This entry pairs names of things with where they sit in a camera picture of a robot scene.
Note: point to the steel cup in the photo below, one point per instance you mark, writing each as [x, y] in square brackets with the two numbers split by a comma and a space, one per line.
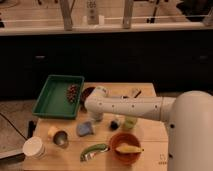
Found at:
[58, 136]

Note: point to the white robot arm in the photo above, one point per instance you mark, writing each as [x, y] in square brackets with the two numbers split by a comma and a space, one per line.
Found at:
[189, 118]

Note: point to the dark red bowl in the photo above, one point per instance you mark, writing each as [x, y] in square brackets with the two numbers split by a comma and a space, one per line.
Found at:
[86, 92]

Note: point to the green plastic cup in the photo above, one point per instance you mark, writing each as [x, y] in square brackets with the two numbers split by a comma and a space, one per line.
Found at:
[129, 122]

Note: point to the yellow corn cob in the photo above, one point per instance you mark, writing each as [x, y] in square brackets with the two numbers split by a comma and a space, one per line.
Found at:
[127, 149]

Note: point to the blue sponge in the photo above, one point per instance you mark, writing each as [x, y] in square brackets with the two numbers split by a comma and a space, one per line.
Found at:
[85, 128]

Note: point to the green plastic tray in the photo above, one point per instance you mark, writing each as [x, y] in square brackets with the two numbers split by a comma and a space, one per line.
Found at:
[52, 102]

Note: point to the bunch of red grapes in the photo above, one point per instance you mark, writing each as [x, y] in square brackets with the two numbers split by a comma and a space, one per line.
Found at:
[71, 93]

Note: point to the orange bowl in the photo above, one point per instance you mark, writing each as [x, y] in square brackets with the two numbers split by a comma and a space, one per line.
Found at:
[121, 139]

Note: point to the black head white brush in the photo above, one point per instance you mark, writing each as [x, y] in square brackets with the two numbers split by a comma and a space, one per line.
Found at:
[114, 124]

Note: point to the white paper cup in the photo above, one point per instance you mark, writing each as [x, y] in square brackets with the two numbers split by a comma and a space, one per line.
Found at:
[34, 147]

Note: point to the green handled fork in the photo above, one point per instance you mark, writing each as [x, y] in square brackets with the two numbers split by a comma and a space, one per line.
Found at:
[89, 152]

